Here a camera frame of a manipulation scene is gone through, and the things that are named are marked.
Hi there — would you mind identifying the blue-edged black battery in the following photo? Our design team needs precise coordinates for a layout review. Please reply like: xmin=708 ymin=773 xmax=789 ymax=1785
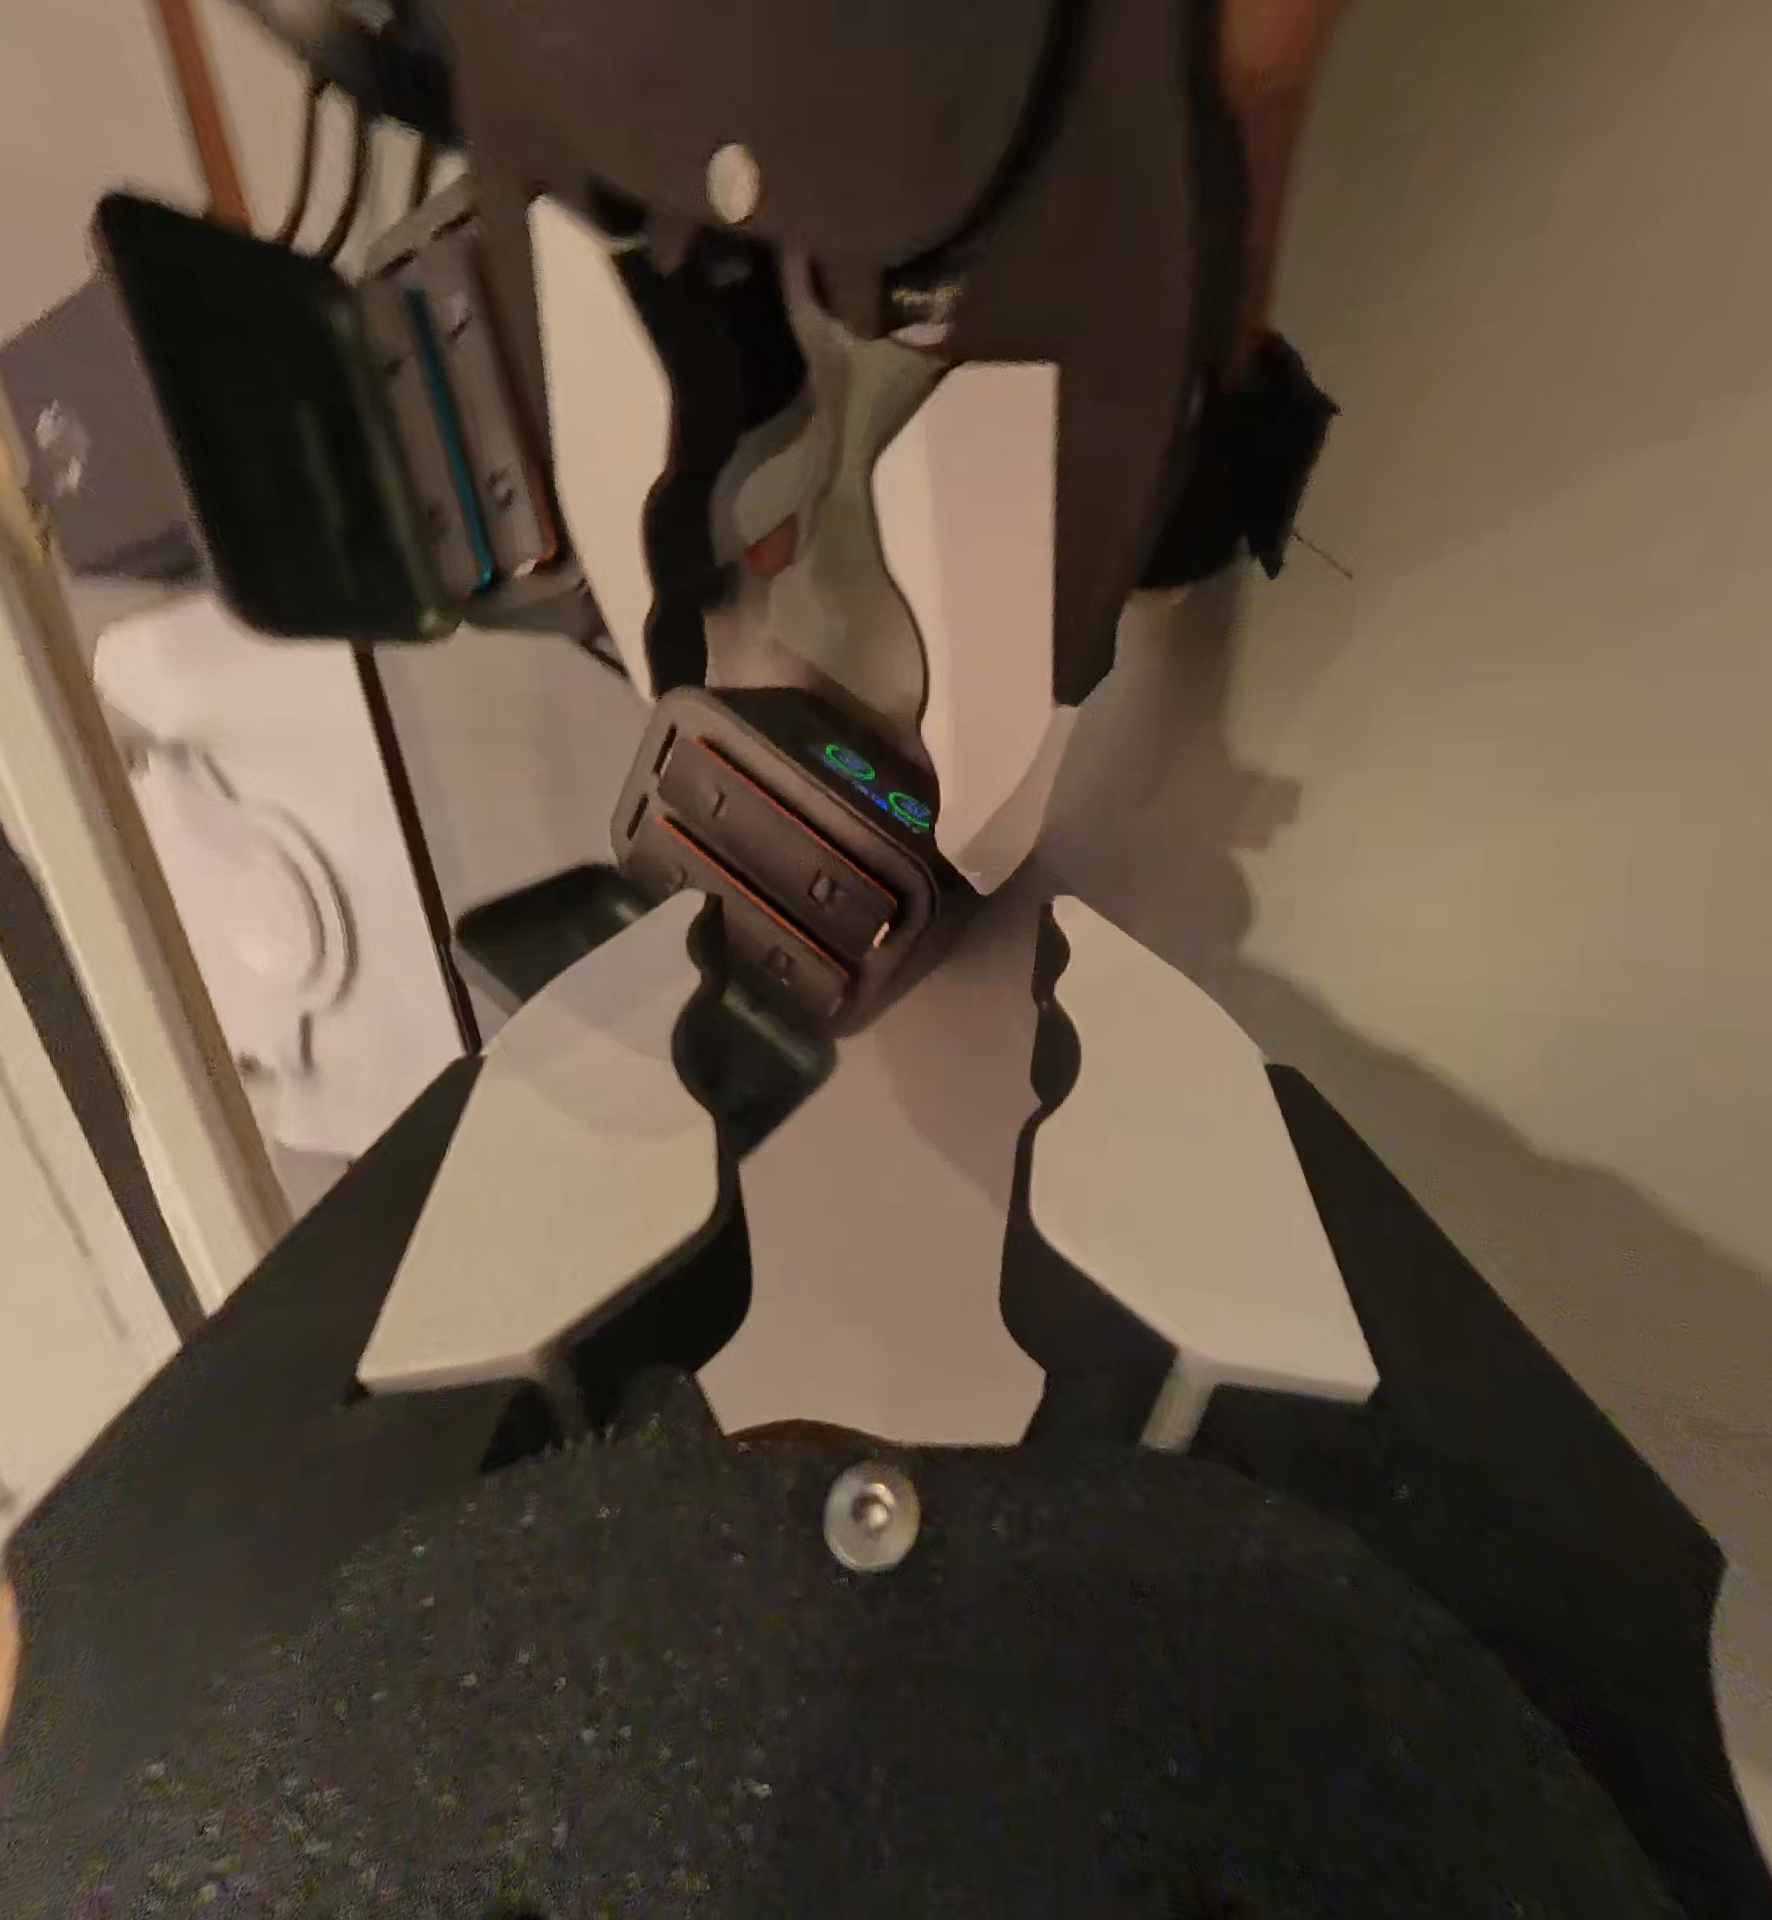
xmin=443 ymin=257 xmax=544 ymax=603
xmin=362 ymin=264 xmax=463 ymax=603

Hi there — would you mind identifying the white stand base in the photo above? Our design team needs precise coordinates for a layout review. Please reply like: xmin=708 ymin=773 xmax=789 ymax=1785
xmin=92 ymin=587 xmax=493 ymax=1159

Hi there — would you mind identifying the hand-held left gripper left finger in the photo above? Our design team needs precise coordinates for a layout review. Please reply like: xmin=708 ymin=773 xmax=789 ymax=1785
xmin=359 ymin=895 xmax=756 ymax=1404

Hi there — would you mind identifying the red-edged black battery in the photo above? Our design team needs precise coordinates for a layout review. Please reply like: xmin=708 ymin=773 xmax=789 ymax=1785
xmin=647 ymin=826 xmax=894 ymax=1008
xmin=662 ymin=745 xmax=934 ymax=902

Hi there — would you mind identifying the black battery charger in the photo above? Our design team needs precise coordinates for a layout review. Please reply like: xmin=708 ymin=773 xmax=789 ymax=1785
xmin=92 ymin=186 xmax=580 ymax=649
xmin=610 ymin=684 xmax=970 ymax=1045

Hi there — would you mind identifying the instruction board on stand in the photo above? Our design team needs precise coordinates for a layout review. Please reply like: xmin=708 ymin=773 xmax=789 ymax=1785
xmin=0 ymin=720 xmax=192 ymax=1593

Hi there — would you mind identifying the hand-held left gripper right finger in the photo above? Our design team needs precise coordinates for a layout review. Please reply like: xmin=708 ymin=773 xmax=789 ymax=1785
xmin=1000 ymin=895 xmax=1387 ymax=1419

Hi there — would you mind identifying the person's right hand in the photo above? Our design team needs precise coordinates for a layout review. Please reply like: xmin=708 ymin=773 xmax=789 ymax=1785
xmin=1216 ymin=0 xmax=1355 ymax=339

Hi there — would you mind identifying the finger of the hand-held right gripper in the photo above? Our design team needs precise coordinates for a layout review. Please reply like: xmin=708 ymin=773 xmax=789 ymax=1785
xmin=863 ymin=361 xmax=1073 ymax=888
xmin=527 ymin=196 xmax=815 ymax=710

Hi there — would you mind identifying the black charging cable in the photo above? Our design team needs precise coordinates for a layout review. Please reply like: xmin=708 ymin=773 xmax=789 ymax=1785
xmin=273 ymin=77 xmax=349 ymax=258

